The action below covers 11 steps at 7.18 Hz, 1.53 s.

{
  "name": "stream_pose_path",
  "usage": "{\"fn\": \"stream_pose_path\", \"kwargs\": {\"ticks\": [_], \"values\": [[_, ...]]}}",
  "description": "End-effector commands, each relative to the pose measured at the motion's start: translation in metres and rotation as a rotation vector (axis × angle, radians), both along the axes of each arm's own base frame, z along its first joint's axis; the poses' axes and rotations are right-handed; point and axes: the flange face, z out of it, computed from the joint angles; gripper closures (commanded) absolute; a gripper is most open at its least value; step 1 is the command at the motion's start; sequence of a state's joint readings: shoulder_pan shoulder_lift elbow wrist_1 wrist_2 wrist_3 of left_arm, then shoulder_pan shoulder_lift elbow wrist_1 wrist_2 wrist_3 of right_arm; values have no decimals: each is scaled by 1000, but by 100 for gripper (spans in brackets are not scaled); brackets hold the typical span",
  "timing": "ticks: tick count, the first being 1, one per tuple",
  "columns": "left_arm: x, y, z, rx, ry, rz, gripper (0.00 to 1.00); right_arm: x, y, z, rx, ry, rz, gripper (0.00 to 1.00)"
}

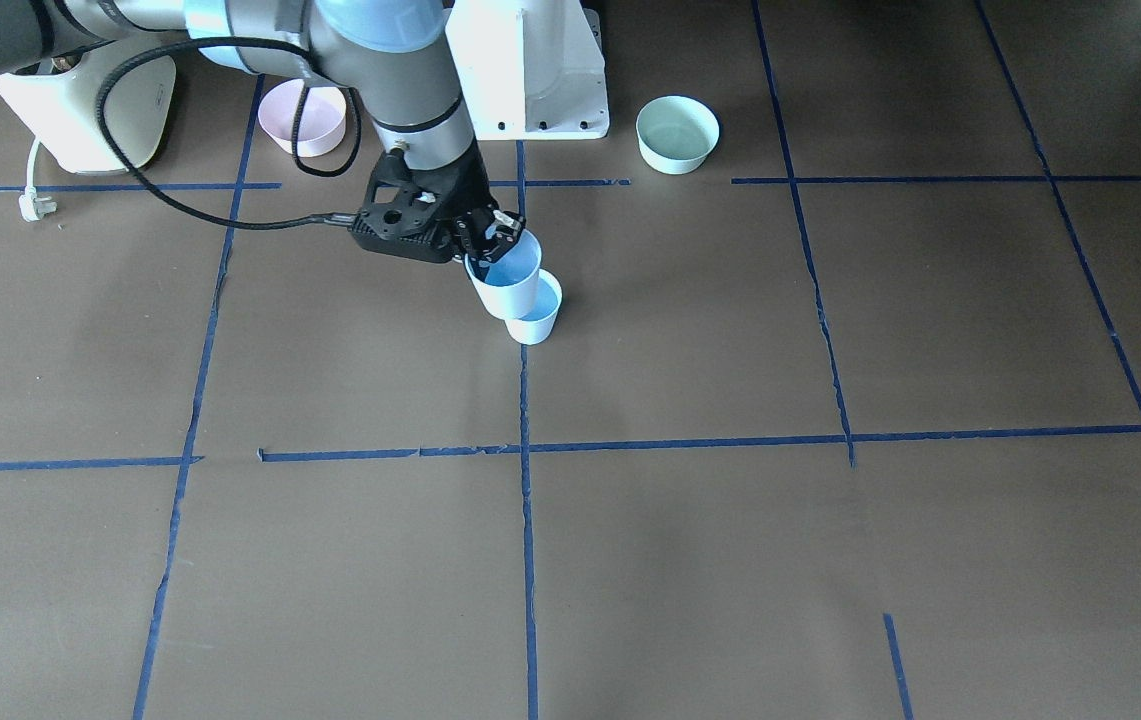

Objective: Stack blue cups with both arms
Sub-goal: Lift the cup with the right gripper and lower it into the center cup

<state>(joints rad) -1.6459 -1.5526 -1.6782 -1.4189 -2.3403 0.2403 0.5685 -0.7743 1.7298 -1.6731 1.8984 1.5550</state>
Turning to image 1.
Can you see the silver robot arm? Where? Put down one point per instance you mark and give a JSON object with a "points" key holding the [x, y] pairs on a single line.
{"points": [[390, 58]]}

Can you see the green bowl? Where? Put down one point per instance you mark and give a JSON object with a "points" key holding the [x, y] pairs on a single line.
{"points": [[676, 133]]}

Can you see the pink bowl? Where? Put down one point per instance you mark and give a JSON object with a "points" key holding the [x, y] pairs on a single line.
{"points": [[313, 119]]}

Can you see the light blue cup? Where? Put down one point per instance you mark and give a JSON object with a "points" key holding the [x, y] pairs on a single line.
{"points": [[537, 325]]}

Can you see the white pedestal column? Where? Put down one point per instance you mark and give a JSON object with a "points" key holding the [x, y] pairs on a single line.
{"points": [[530, 70]]}

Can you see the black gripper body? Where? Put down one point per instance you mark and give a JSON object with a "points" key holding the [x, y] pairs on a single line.
{"points": [[467, 190]]}

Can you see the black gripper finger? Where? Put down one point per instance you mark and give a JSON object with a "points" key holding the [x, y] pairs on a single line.
{"points": [[479, 267]]}

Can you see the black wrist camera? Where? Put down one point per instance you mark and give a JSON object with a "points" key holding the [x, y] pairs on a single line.
{"points": [[406, 212]]}

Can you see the cream toaster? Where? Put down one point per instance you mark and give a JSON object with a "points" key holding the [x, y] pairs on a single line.
{"points": [[59, 108]]}

